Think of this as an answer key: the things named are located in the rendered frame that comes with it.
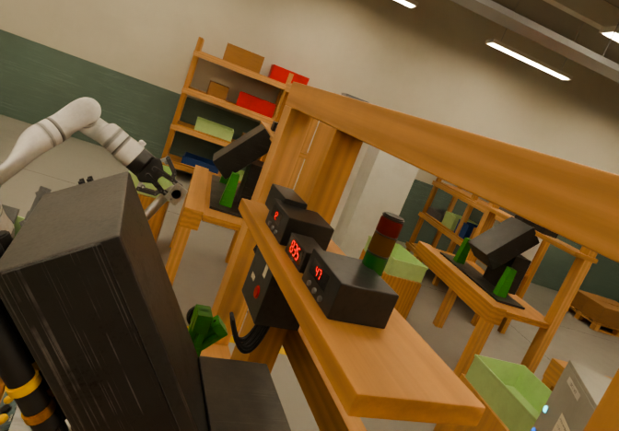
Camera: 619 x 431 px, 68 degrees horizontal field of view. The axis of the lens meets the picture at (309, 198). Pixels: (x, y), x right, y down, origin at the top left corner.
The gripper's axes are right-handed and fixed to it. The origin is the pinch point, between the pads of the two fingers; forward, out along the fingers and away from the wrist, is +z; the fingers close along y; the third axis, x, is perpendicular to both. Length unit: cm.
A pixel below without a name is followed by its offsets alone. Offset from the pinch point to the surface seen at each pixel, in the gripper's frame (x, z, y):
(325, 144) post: -17.7, 18.4, 38.9
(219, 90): 613, 31, 97
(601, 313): 411, 727, 275
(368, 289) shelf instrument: -66, 29, 17
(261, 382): -41, 40, -16
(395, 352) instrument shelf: -72, 37, 12
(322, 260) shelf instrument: -56, 22, 15
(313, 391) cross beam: -39, 54, -11
